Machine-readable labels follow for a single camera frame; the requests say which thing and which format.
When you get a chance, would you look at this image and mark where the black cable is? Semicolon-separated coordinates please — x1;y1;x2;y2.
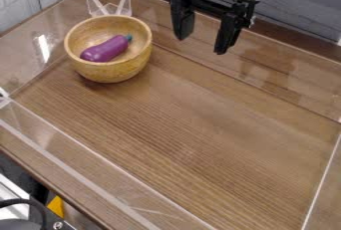
0;198;49;230

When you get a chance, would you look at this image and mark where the clear acrylic tray wall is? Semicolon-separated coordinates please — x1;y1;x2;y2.
0;0;341;230

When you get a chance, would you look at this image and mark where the yellow label sticker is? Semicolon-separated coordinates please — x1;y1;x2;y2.
47;196;65;218

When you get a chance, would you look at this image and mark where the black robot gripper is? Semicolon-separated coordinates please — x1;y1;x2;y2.
170;0;259;55

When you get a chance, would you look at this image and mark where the brown wooden bowl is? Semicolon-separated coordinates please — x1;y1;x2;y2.
64;15;154;83

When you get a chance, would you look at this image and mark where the purple toy eggplant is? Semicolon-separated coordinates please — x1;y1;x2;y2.
80;35;134;63

